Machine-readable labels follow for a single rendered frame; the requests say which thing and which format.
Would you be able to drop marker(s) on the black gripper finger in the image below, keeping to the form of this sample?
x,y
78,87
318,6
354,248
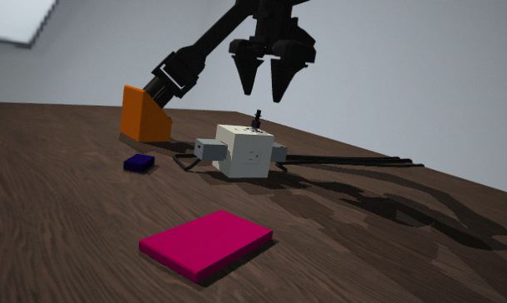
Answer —
x,y
282,72
247,69

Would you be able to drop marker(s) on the magenta flat rectangular block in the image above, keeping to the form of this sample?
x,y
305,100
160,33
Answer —
x,y
205,245

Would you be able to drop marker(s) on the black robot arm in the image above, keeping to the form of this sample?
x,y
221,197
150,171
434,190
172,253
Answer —
x,y
187,63

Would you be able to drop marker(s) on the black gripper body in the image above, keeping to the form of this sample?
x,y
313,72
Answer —
x,y
270,38

